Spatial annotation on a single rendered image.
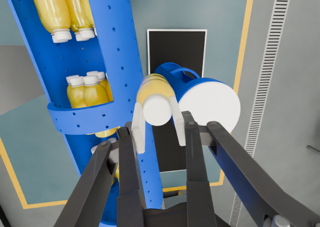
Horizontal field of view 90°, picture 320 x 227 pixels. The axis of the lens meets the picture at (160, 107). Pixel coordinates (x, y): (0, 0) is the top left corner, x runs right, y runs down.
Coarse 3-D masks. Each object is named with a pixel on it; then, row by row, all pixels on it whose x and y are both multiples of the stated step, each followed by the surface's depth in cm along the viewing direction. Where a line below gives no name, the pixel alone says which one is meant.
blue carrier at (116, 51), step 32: (32, 0) 44; (96, 0) 32; (128, 0) 40; (32, 32) 44; (128, 32) 39; (64, 64) 53; (96, 64) 60; (128, 64) 40; (64, 96) 53; (128, 96) 41; (64, 128) 40; (96, 128) 39; (160, 192) 61
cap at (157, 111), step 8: (152, 96) 22; (160, 96) 21; (144, 104) 21; (152, 104) 21; (160, 104) 21; (168, 104) 21; (144, 112) 21; (152, 112) 21; (160, 112) 21; (168, 112) 21; (152, 120) 21; (160, 120) 21; (168, 120) 21
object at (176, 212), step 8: (152, 208) 8; (168, 208) 8; (176, 208) 8; (184, 208) 8; (144, 216) 8; (152, 216) 8; (160, 216) 8; (168, 216) 8; (176, 216) 8; (184, 216) 8; (216, 216) 8; (152, 224) 8; (160, 224) 8; (168, 224) 7; (176, 224) 7; (184, 224) 7; (224, 224) 7
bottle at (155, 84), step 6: (144, 78) 35; (150, 78) 29; (156, 78) 28; (162, 78) 30; (144, 84) 26; (150, 84) 24; (156, 84) 24; (162, 84) 24; (168, 84) 26; (138, 90) 27; (144, 90) 24; (150, 90) 23; (156, 90) 23; (162, 90) 23; (168, 90) 24; (138, 96) 25; (144, 96) 23; (150, 96) 22; (162, 96) 22; (168, 96) 23; (144, 102) 22
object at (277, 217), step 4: (276, 216) 7; (280, 216) 7; (264, 220) 7; (268, 220) 7; (272, 220) 7; (276, 220) 7; (280, 220) 7; (284, 220) 7; (264, 224) 7; (268, 224) 7; (272, 224) 7; (276, 224) 7; (280, 224) 7; (284, 224) 7; (288, 224) 7
